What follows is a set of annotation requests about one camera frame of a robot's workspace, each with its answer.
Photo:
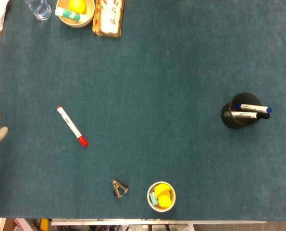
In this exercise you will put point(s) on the blue felt table mat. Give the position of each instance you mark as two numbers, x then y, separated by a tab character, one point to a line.
157	96

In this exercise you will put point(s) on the wide beige bowl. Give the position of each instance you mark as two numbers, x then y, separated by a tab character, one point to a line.
90	14

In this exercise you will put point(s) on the yellow toy half jagged edge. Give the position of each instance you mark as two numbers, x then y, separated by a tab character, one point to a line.
162	189

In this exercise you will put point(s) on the pink package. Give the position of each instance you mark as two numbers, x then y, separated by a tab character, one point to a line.
22	225

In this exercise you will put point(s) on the red capped whiteboard marker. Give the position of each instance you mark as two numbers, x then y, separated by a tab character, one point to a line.
70	125

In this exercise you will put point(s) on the white green glue stick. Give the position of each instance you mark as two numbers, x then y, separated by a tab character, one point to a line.
70	15

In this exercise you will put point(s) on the small beige paper cup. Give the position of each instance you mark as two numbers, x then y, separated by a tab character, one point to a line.
149	203

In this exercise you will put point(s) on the metal staple remover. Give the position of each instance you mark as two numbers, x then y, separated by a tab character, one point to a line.
118	188

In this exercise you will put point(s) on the blue capped whiteboard marker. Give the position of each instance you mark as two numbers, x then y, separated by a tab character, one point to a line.
253	108

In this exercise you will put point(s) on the yellow toy half rounded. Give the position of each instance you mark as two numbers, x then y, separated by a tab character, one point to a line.
164	201

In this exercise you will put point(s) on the yellow object under table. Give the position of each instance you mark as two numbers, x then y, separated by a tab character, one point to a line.
44	225

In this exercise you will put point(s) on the teal eraser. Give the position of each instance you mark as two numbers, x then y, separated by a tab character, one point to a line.
153	198

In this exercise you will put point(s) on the yellow lemon toy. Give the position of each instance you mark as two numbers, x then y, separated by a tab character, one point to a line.
77	6

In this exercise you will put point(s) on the aluminium table frame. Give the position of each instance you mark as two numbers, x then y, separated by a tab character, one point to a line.
157	222

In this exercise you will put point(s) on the black mesh pen holder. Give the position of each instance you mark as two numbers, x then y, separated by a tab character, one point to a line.
229	119

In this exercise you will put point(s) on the black capped whiteboard marker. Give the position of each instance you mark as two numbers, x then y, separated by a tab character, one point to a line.
246	115

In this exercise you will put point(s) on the red white snack package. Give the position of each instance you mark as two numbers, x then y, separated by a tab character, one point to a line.
108	19

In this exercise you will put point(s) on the clear plastic bottle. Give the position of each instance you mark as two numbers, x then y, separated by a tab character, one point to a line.
40	9

